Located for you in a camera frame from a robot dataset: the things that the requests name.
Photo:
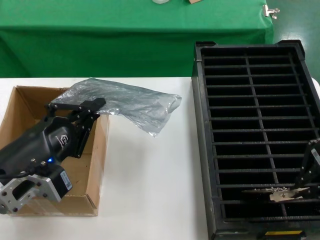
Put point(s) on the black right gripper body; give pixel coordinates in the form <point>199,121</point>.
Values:
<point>317,170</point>

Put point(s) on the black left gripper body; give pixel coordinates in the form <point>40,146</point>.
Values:
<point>37,145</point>

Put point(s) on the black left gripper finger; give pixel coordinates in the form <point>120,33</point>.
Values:
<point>93,103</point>
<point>83,140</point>

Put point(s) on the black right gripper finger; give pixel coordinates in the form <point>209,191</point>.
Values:
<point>306,165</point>

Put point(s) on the grey antistatic plastic bag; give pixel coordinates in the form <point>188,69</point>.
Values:
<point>130,102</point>

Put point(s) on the graphics card with metal bracket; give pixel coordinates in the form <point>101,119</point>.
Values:
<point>280,196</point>

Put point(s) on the large brown cardboard box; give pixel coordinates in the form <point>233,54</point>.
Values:
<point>25,105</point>

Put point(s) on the black slotted plastic container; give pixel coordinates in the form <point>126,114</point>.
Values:
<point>225,87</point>

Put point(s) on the flat open cardboard box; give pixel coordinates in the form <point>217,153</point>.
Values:
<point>193,1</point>

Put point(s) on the green tablecloth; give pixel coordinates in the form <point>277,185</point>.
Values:
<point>125,37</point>

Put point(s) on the silver binder clip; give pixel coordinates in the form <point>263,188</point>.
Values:
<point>268,11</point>

